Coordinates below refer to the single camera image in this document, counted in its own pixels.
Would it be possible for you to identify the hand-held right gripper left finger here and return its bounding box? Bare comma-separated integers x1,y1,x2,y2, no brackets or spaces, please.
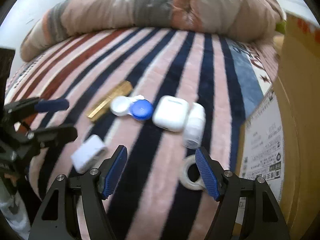
28,145,128,240

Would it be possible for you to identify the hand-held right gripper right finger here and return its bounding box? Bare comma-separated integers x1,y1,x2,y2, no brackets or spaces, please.
195,146,292,240

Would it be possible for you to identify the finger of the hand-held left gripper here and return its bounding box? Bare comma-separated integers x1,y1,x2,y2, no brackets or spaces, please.
3,98,70,131
15,123,78,161

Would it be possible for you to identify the clear tape roll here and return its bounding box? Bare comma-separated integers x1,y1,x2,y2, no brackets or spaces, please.
180,155,208,190

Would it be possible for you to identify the white charger plug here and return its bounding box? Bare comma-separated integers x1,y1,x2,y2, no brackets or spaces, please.
70,134,108,174

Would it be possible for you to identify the white cylindrical jar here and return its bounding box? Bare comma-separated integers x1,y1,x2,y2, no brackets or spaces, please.
183,102,206,149

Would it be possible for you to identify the gold comb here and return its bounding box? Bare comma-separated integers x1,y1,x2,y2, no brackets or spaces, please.
87,80,133,122

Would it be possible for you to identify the white and blue lens case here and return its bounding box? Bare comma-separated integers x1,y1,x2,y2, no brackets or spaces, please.
110,96,154,121

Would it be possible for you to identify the white earbuds case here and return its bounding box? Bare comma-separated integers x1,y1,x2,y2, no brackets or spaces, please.
152,95,189,132

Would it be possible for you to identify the cardboard box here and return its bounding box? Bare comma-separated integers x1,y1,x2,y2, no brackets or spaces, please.
235,12,320,240

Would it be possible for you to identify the striped blanket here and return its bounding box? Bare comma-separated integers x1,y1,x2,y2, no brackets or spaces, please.
5,26,281,240

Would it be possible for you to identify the pink and grey quilt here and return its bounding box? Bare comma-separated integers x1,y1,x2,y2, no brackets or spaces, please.
20,0,286,63

